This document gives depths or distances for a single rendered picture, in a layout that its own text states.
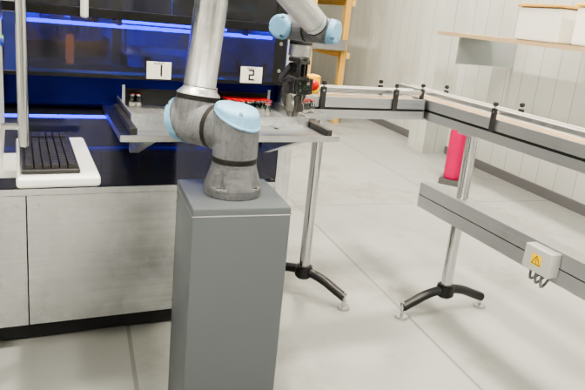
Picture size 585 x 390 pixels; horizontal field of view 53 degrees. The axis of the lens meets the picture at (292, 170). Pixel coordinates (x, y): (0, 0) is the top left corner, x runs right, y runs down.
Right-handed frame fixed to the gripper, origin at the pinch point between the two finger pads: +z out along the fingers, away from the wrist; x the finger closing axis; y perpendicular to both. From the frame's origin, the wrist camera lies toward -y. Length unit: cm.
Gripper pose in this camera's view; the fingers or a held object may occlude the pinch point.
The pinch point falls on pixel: (291, 116)
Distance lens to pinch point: 202.8
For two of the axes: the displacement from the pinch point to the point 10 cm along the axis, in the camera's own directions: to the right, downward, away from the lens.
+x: 9.1, -0.2, 4.0
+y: 3.9, 2.8, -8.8
